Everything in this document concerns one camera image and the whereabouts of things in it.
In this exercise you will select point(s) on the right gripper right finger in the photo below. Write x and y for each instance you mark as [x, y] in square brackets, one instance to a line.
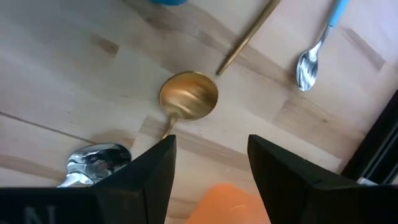
[289, 193]

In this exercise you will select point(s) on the gold metal spoon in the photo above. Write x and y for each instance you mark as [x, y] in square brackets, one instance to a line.
[248, 36]
[186, 96]

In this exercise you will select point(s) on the orange plastic bin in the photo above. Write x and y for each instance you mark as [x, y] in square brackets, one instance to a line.
[224, 208]

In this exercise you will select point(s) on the blue plastic bin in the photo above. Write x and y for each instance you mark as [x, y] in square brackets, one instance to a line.
[168, 2]

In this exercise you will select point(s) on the black table frame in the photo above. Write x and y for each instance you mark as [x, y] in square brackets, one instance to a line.
[356, 168]

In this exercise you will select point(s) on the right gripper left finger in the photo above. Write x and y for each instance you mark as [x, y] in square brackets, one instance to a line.
[140, 186]

